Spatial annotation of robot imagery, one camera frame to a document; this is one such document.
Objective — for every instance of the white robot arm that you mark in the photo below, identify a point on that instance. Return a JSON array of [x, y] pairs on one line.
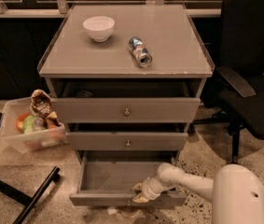
[[236, 194]]

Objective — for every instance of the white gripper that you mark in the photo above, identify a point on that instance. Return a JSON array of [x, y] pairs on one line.
[[150, 187]]

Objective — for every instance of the blue silver soda can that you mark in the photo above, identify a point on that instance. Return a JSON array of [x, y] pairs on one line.
[[140, 52]]

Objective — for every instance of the black office chair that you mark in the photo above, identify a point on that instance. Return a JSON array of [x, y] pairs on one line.
[[237, 84]]

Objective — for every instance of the brown chip bag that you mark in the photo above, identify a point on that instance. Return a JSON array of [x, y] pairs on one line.
[[42, 107]]

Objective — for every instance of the white ceramic bowl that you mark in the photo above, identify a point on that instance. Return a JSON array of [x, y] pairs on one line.
[[99, 28]]

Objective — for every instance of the grey top drawer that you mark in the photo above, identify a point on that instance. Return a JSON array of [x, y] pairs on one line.
[[126, 110]]

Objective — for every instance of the green apple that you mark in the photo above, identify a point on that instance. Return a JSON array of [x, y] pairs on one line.
[[28, 124]]

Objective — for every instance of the grey drawer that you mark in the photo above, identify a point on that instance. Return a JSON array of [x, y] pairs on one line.
[[127, 136], [107, 178], [126, 110]]

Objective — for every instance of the orange fruit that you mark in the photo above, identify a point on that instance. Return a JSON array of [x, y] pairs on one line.
[[19, 121]]

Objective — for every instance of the grey drawer cabinet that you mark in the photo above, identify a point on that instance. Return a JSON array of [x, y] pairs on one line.
[[77, 66]]

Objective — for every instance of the clear plastic bin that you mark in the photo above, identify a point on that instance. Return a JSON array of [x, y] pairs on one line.
[[24, 142]]

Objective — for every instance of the grey middle drawer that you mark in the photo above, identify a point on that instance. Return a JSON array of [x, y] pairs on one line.
[[127, 136]]

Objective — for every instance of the grey bottom drawer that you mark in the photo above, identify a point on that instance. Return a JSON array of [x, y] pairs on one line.
[[107, 178]]

